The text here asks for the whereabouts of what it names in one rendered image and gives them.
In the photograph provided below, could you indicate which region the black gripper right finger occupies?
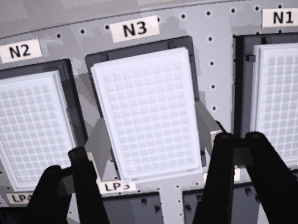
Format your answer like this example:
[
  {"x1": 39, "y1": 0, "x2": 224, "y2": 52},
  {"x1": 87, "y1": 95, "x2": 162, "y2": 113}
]
[{"x1": 192, "y1": 101, "x2": 298, "y2": 224}]

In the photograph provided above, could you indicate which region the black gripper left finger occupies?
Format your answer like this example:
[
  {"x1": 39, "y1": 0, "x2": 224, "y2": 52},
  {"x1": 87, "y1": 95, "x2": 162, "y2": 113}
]
[{"x1": 19, "y1": 118, "x2": 112, "y2": 224}]

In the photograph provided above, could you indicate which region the grey perforated base plate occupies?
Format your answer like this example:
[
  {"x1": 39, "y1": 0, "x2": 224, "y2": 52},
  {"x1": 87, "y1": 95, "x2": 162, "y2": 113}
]
[{"x1": 0, "y1": 0, "x2": 298, "y2": 224}]

